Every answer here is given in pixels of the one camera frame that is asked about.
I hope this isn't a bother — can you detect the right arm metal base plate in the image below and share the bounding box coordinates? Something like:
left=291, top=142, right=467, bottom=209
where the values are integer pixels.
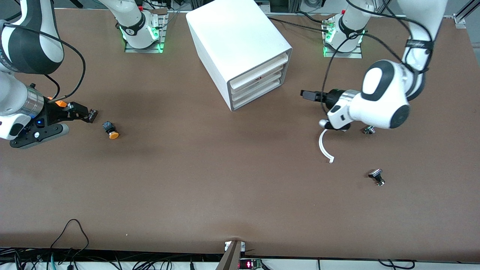
left=124, top=13, right=166, bottom=54

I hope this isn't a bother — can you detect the brown camera mount post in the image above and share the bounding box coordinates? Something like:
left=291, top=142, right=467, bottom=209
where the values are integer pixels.
left=216, top=240, right=242, bottom=270

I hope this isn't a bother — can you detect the orange push button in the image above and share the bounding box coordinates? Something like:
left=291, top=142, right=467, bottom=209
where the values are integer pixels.
left=102, top=121, right=120, bottom=140

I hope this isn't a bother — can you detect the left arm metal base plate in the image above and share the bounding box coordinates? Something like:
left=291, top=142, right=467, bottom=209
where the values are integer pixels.
left=323, top=19, right=363, bottom=59

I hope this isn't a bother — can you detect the white plastic drawer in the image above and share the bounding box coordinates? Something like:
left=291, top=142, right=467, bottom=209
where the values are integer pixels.
left=231, top=72, right=284, bottom=104
left=232, top=79, right=284, bottom=110
left=231, top=64, right=284, bottom=97
left=229, top=52, right=289, bottom=90

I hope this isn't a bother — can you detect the black looped cable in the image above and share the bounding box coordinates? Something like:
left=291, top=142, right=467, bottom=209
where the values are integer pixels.
left=51, top=219, right=90, bottom=259

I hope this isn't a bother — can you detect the black cable behind cabinet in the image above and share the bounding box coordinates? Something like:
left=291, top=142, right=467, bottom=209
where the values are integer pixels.
left=268, top=17, right=330, bottom=32

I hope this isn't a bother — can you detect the black cable under table edge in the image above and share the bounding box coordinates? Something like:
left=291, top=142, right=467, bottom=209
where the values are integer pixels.
left=377, top=259, right=415, bottom=270

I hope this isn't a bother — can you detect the circuit board red display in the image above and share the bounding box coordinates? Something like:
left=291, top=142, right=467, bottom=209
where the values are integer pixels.
left=239, top=258, right=263, bottom=270

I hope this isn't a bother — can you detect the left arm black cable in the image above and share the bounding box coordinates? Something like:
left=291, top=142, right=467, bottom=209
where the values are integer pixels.
left=322, top=0, right=437, bottom=117

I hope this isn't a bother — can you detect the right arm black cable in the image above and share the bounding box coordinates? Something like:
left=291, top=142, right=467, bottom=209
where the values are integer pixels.
left=0, top=21, right=86, bottom=102

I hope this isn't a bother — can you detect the white half-ring clamp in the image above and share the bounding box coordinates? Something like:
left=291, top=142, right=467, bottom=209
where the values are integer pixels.
left=319, top=129, right=335, bottom=164

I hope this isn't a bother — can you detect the white drawer cabinet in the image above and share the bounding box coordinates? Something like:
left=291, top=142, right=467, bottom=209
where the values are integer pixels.
left=186, top=0, right=293, bottom=112

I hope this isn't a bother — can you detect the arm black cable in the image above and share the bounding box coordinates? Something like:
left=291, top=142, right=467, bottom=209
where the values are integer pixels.
left=322, top=0, right=437, bottom=117
left=0, top=21, right=86, bottom=102

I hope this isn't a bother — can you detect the aluminium frame rail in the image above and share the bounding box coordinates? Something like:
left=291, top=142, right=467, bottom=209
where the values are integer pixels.
left=452, top=0, right=480, bottom=29

